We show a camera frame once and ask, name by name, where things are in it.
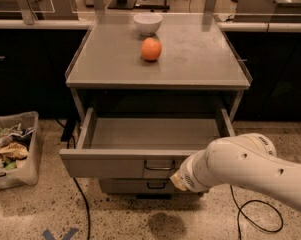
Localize black drawer handle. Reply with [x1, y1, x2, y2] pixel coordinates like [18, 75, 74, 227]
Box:
[144, 160, 175, 171]

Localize colourful snack bags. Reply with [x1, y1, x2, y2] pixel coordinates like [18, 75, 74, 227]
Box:
[0, 124, 34, 170]

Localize white counter rail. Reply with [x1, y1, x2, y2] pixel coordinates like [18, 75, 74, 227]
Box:
[0, 19, 301, 33]

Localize white ceramic bowl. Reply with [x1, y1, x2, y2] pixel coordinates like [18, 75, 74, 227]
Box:
[133, 12, 163, 36]

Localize black cable floor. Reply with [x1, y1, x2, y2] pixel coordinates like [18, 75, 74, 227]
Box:
[229, 185, 284, 240]
[54, 118, 92, 240]

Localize clear plastic bin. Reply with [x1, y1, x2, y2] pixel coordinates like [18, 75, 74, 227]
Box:
[0, 111, 43, 190]

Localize grey metal cabinet table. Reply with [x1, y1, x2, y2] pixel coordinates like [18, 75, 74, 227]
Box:
[64, 12, 253, 125]

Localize grey lower drawer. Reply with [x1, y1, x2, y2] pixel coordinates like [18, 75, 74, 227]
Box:
[99, 179, 191, 194]

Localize blue tape floor mark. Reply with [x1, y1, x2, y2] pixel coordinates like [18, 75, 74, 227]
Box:
[41, 227, 80, 240]

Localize black cable right floor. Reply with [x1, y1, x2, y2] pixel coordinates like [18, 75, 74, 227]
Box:
[229, 185, 284, 240]

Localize black cable left floor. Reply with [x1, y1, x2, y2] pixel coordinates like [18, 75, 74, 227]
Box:
[54, 118, 92, 240]

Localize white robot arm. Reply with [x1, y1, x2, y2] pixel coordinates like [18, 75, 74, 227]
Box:
[171, 133, 301, 212]

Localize grey top drawer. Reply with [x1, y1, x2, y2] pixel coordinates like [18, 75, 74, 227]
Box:
[60, 109, 234, 179]

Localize grey drawer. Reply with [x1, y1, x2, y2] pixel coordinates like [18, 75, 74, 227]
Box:
[99, 179, 191, 194]
[60, 109, 234, 179]

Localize orange fruit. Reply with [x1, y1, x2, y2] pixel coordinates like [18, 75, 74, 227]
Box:
[141, 38, 162, 61]

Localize black monitor stand base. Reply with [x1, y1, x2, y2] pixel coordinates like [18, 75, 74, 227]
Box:
[108, 0, 137, 10]

